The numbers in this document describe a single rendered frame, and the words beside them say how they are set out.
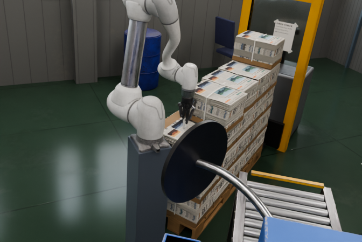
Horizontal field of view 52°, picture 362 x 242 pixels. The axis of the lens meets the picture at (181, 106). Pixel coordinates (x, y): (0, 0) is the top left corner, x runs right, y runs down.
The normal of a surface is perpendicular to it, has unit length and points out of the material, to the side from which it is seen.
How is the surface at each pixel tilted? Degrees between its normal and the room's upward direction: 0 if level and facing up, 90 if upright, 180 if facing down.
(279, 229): 0
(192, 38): 90
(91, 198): 0
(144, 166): 90
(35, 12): 90
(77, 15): 90
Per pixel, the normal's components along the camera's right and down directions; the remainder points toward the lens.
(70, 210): 0.08, -0.89
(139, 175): 0.42, 0.44
